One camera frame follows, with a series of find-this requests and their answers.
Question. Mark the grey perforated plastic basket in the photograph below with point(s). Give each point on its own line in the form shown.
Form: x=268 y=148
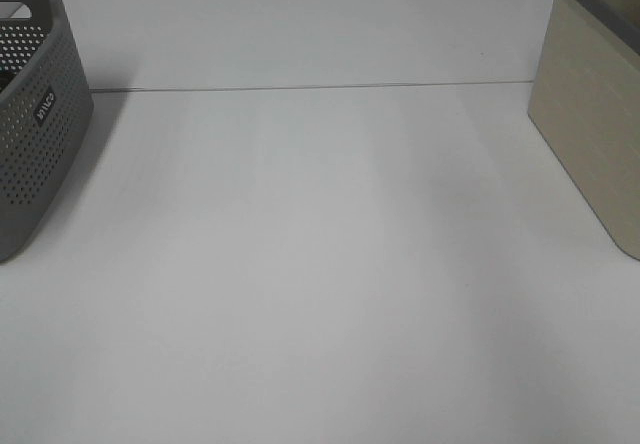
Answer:
x=46 y=108

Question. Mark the beige basket with grey rim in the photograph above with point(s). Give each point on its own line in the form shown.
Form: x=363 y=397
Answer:
x=585 y=104

